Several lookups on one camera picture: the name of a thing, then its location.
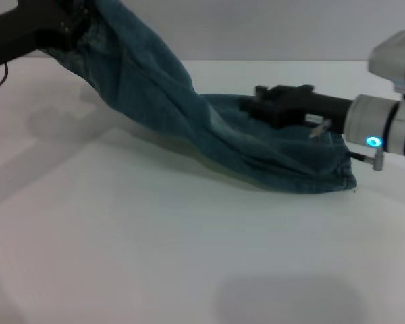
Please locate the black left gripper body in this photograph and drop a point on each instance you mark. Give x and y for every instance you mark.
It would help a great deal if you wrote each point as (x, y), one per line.
(23, 30)

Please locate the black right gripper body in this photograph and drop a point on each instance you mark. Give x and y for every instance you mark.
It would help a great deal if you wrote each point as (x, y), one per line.
(317, 104)

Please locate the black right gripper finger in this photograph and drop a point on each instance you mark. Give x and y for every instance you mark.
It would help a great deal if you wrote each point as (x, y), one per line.
(261, 113)
(273, 92)

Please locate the blue denim shorts with cartoon print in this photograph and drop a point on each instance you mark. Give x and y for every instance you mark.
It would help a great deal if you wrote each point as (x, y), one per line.
(195, 121)

